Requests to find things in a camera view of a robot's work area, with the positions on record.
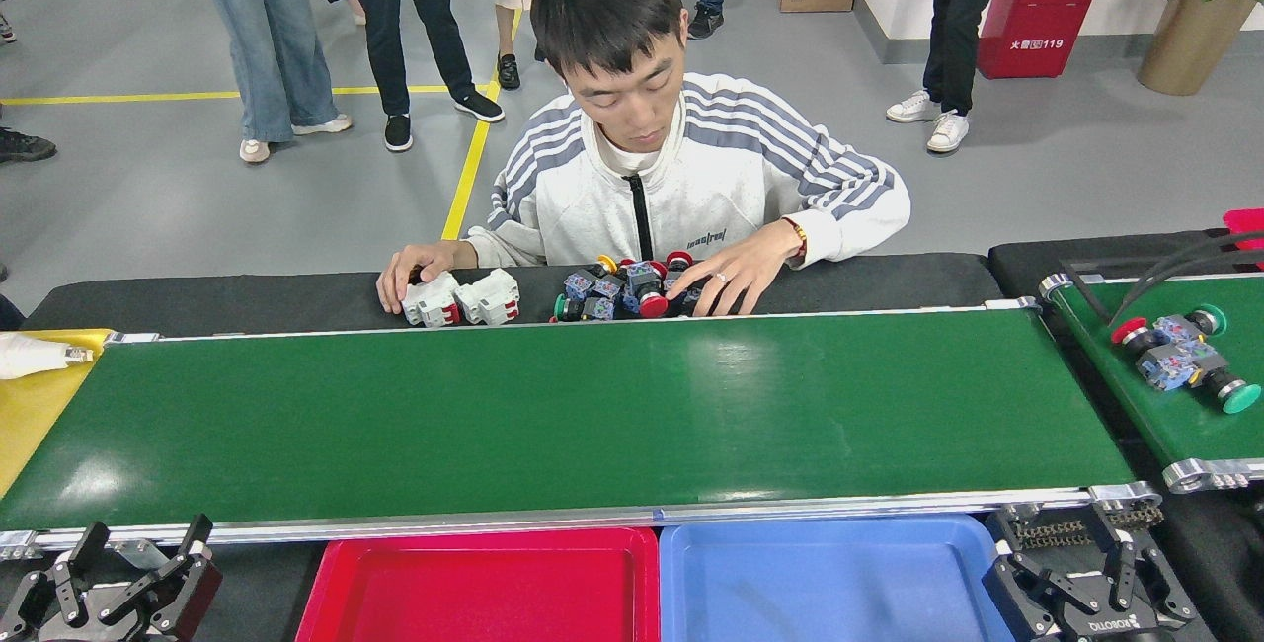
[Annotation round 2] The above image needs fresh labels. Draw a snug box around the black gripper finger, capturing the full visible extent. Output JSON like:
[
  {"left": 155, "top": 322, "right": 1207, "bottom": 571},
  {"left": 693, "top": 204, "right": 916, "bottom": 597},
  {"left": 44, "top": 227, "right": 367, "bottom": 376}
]
[
  {"left": 985, "top": 543, "right": 1092, "bottom": 638},
  {"left": 1101, "top": 531, "right": 1199, "bottom": 623},
  {"left": 94, "top": 516, "right": 224, "bottom": 635},
  {"left": 0, "top": 522, "right": 110, "bottom": 638}
]

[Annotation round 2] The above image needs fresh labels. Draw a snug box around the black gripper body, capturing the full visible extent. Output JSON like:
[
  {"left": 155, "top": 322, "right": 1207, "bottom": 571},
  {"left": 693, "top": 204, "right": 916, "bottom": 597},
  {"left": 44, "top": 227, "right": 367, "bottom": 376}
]
[
  {"left": 10, "top": 627, "right": 164, "bottom": 642},
  {"left": 1037, "top": 612, "right": 1181, "bottom": 642}
]

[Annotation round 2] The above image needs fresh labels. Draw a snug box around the short green conveyor belt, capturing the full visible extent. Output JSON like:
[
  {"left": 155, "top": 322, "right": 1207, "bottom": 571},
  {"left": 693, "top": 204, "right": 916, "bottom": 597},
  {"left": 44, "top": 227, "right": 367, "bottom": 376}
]
[{"left": 1037, "top": 272, "right": 1264, "bottom": 495}]

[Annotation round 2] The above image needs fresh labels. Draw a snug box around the yellow tray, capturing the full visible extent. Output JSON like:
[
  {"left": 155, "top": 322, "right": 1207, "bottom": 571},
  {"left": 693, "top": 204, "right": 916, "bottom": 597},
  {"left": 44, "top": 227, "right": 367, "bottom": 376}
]
[{"left": 0, "top": 328, "right": 115, "bottom": 500}]

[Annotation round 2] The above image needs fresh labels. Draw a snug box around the blue plastic tray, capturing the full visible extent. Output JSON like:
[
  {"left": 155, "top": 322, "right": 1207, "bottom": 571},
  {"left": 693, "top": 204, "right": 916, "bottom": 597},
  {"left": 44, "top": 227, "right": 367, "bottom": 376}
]
[{"left": 659, "top": 514, "right": 1018, "bottom": 642}]

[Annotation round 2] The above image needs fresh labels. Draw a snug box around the red plastic tray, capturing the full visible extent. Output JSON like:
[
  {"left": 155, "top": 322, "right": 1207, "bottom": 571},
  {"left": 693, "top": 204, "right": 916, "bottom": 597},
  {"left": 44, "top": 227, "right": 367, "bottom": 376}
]
[{"left": 296, "top": 526, "right": 661, "bottom": 642}]

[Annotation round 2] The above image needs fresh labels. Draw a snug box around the long green conveyor belt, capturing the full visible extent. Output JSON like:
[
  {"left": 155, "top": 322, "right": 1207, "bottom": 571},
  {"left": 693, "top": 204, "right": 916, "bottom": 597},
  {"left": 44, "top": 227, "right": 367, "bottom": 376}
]
[{"left": 0, "top": 296, "right": 1166, "bottom": 564}]

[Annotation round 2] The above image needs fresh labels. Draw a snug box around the seated person's right hand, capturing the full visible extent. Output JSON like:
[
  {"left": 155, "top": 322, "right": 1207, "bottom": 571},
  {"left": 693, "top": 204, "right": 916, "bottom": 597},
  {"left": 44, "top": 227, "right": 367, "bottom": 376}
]
[{"left": 376, "top": 241, "right": 480, "bottom": 315}]

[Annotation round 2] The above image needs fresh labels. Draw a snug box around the seated person's left hand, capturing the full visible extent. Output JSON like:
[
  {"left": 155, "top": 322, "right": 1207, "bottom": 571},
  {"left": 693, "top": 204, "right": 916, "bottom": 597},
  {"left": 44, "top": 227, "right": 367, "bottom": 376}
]
[{"left": 664, "top": 223, "right": 803, "bottom": 317}]

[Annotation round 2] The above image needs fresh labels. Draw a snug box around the white light bulb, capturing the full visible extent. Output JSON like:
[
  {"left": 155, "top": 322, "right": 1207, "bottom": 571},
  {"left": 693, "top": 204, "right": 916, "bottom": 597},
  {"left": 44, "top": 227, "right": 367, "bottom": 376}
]
[{"left": 0, "top": 331, "right": 95, "bottom": 381}]

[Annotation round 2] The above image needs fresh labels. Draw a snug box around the black table cover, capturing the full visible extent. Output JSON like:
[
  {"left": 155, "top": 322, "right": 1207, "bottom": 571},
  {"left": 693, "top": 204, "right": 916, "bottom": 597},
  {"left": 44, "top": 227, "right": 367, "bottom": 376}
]
[
  {"left": 20, "top": 252, "right": 1003, "bottom": 337},
  {"left": 989, "top": 227, "right": 1264, "bottom": 302}
]

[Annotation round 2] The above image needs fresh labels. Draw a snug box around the red plastic bin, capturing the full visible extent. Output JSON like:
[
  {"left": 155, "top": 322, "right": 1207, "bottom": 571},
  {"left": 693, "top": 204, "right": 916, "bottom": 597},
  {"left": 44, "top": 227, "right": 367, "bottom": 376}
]
[{"left": 1223, "top": 207, "right": 1264, "bottom": 253}]

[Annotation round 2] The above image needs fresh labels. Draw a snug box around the seated person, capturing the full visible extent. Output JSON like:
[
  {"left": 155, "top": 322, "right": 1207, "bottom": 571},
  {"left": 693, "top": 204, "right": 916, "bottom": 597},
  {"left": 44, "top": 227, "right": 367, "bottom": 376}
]
[{"left": 375, "top": 0, "right": 911, "bottom": 319}]

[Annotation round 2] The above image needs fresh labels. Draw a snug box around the potted plant brown pot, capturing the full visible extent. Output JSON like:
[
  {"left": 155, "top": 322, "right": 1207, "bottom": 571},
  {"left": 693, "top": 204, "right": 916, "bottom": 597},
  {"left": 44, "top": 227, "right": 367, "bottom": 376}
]
[{"left": 1134, "top": 0, "right": 1264, "bottom": 97}]

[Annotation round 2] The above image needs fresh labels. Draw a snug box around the red fire extinguisher box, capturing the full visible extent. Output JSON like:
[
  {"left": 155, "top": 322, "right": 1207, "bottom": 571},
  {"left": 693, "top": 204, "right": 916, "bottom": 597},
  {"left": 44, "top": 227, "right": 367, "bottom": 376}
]
[{"left": 978, "top": 0, "right": 1119, "bottom": 80}]

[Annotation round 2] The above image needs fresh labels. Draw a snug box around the conveyor drive chain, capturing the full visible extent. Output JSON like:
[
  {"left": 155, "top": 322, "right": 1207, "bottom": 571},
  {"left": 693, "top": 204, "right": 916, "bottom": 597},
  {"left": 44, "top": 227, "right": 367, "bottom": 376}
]
[{"left": 1012, "top": 504, "right": 1166, "bottom": 549}]

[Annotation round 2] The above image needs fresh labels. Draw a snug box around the black cable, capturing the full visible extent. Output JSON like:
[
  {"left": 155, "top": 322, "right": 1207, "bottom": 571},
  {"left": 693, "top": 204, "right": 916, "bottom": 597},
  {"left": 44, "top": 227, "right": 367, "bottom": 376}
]
[
  {"left": 1121, "top": 230, "right": 1264, "bottom": 312},
  {"left": 1111, "top": 247, "right": 1264, "bottom": 325}
]

